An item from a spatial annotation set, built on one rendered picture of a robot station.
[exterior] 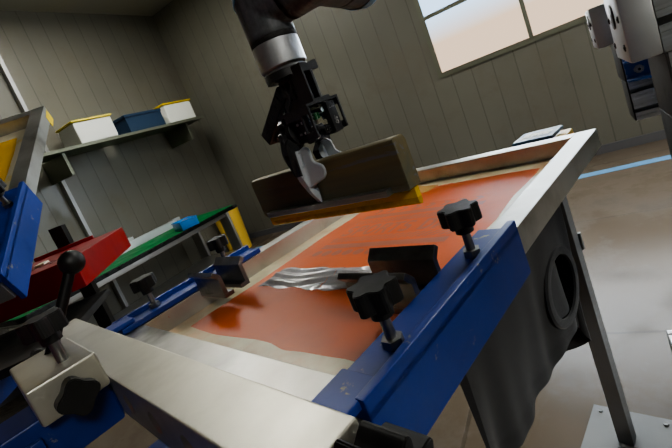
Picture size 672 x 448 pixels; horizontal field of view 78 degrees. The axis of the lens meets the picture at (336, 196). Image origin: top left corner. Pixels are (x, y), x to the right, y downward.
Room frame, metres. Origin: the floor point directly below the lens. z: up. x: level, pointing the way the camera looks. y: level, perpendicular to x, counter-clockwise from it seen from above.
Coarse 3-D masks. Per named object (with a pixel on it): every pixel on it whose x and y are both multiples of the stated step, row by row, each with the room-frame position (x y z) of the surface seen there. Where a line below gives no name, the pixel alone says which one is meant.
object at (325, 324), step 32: (448, 192) 0.88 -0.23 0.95; (480, 192) 0.79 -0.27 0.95; (512, 192) 0.72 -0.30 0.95; (480, 224) 0.63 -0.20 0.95; (448, 256) 0.56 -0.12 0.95; (288, 320) 0.56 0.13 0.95; (320, 320) 0.52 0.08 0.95; (352, 320) 0.48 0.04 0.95; (320, 352) 0.44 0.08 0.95; (352, 352) 0.41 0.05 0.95
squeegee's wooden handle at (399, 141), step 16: (368, 144) 0.59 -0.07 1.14; (384, 144) 0.55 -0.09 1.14; (400, 144) 0.55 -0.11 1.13; (320, 160) 0.66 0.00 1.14; (336, 160) 0.62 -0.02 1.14; (352, 160) 0.60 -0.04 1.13; (368, 160) 0.58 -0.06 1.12; (384, 160) 0.56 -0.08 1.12; (400, 160) 0.54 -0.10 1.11; (272, 176) 0.75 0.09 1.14; (288, 176) 0.72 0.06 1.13; (336, 176) 0.63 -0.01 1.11; (352, 176) 0.61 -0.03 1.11; (368, 176) 0.59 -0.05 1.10; (384, 176) 0.57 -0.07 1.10; (400, 176) 0.55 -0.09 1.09; (416, 176) 0.56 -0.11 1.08; (256, 192) 0.80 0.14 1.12; (272, 192) 0.76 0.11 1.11; (288, 192) 0.73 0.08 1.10; (304, 192) 0.70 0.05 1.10; (336, 192) 0.64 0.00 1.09; (352, 192) 0.62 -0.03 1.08; (272, 208) 0.78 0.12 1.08
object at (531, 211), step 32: (480, 160) 0.94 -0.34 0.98; (512, 160) 0.89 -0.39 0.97; (576, 160) 0.68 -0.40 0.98; (544, 192) 0.56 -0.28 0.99; (320, 224) 0.99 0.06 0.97; (544, 224) 0.54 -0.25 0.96; (256, 256) 0.86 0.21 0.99; (160, 320) 0.70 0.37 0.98; (192, 352) 0.49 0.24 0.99; (224, 352) 0.46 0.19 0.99; (288, 384) 0.34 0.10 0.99; (320, 384) 0.32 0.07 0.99
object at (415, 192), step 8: (400, 192) 0.57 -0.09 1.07; (408, 192) 0.56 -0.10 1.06; (416, 192) 0.55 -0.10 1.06; (376, 200) 0.60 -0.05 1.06; (384, 200) 0.59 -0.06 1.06; (392, 200) 0.58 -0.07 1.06; (328, 208) 0.68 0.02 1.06; (336, 208) 0.67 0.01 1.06; (344, 208) 0.66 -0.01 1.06; (280, 216) 0.79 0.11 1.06; (288, 216) 0.77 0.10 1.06; (296, 216) 0.75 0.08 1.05
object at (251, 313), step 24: (432, 192) 0.94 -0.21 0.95; (360, 216) 0.98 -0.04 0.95; (288, 264) 0.82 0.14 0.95; (312, 264) 0.76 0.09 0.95; (336, 264) 0.71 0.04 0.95; (264, 288) 0.73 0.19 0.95; (288, 288) 0.68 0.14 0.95; (216, 312) 0.71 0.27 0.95; (240, 312) 0.66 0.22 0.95; (264, 312) 0.62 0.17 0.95; (288, 312) 0.58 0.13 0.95; (240, 336) 0.57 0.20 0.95
